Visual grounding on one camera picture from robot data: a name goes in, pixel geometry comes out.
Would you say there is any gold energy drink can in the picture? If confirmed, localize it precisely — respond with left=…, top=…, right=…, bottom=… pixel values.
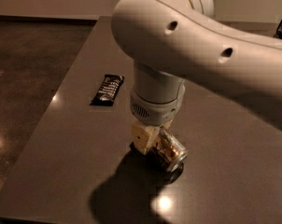
left=148, top=128, right=188, bottom=172

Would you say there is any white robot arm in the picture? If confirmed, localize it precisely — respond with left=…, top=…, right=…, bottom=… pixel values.
left=111, top=0, right=282, bottom=154

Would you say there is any black rxbar chocolate bar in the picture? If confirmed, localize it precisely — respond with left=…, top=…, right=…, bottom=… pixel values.
left=91, top=74, right=124, bottom=106

